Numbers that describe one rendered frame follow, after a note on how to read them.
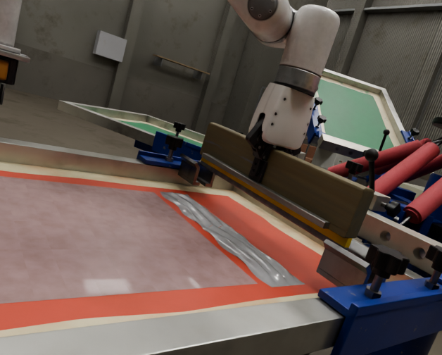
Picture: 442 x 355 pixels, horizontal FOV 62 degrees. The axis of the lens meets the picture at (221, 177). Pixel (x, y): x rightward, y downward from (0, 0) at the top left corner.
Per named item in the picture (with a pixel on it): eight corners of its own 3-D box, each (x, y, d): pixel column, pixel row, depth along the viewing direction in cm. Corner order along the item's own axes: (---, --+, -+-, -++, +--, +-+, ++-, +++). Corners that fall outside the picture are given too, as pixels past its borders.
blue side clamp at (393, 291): (335, 365, 39) (359, 307, 38) (301, 334, 43) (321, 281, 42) (450, 328, 57) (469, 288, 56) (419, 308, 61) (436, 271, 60)
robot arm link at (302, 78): (303, 77, 70) (298, 92, 70) (270, 63, 64) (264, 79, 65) (334, 83, 64) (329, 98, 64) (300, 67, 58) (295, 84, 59)
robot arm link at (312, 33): (253, -15, 61) (264, 5, 70) (234, 49, 63) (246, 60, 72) (343, 6, 57) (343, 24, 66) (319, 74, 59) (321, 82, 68)
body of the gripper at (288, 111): (300, 87, 70) (280, 144, 72) (261, 71, 64) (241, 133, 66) (330, 94, 64) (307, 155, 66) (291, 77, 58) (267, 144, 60)
